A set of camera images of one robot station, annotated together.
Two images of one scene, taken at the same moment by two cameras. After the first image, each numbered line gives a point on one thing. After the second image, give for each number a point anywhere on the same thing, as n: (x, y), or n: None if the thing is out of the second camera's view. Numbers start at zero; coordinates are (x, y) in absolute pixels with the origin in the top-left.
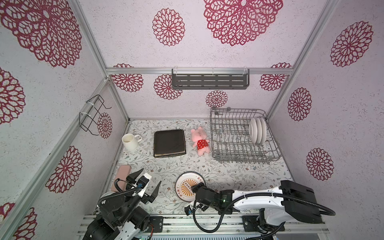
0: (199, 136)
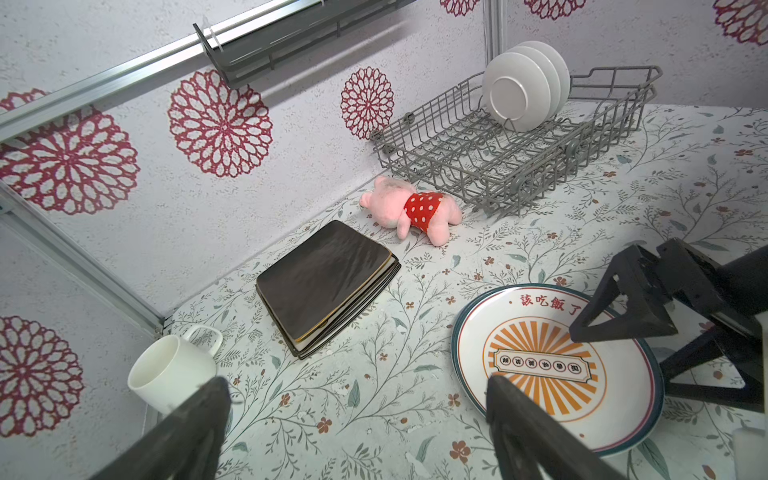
0: (396, 204)
